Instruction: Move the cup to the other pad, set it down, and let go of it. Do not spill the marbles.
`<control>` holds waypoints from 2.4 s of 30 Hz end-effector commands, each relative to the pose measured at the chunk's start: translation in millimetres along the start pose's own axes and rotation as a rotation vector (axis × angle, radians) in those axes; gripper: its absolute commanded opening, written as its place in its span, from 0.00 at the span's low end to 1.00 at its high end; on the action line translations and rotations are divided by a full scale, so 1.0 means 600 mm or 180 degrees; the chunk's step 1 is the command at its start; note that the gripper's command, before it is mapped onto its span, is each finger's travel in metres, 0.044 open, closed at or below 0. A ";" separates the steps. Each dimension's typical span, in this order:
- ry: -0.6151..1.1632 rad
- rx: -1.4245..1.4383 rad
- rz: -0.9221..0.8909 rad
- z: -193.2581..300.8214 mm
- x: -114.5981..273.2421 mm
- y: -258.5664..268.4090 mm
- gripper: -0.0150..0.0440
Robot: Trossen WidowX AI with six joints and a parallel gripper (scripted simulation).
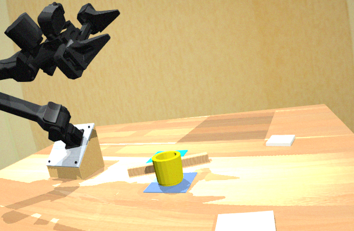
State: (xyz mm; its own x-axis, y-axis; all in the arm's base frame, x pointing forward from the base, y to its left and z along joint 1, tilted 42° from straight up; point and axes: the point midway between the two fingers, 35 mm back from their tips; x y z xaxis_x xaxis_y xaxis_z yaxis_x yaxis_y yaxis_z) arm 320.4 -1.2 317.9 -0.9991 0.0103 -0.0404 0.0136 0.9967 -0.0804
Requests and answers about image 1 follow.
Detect brown wooden bar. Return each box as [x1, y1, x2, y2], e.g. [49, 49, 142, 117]
[127, 152, 209, 177]

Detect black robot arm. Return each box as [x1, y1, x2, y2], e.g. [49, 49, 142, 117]
[0, 2, 84, 149]

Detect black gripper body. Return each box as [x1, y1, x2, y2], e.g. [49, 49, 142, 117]
[47, 3, 99, 79]

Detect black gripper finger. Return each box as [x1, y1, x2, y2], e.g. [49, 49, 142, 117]
[65, 34, 111, 70]
[85, 6, 120, 32]

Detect flat white slab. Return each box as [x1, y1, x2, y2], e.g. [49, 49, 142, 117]
[266, 135, 295, 146]

